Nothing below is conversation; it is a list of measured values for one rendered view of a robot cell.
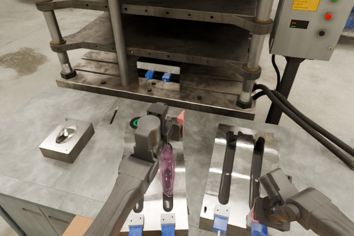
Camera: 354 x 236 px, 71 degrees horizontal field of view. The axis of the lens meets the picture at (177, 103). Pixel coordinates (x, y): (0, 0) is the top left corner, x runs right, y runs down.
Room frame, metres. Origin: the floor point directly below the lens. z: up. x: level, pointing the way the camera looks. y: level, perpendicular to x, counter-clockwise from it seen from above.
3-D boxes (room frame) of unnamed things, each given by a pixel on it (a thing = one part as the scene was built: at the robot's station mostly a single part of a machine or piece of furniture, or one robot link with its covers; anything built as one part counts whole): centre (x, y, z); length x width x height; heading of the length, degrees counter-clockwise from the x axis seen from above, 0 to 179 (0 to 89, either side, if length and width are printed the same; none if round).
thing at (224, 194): (0.60, -0.25, 0.92); 0.35 x 0.16 x 0.09; 165
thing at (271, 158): (0.61, -0.27, 0.87); 0.50 x 0.26 x 0.14; 165
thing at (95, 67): (1.62, 0.08, 0.76); 1.30 x 0.84 x 0.07; 75
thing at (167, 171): (0.62, 0.09, 0.90); 0.26 x 0.18 x 0.08; 2
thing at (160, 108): (0.50, 0.05, 1.25); 0.07 x 0.06 x 0.11; 70
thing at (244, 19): (1.62, 0.06, 1.20); 1.29 x 0.83 x 0.19; 75
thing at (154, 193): (0.63, 0.10, 0.86); 0.50 x 0.26 x 0.11; 2
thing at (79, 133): (0.80, 0.51, 0.84); 0.20 x 0.15 x 0.07; 165
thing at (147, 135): (0.41, 0.08, 1.24); 0.12 x 0.09 x 0.12; 160
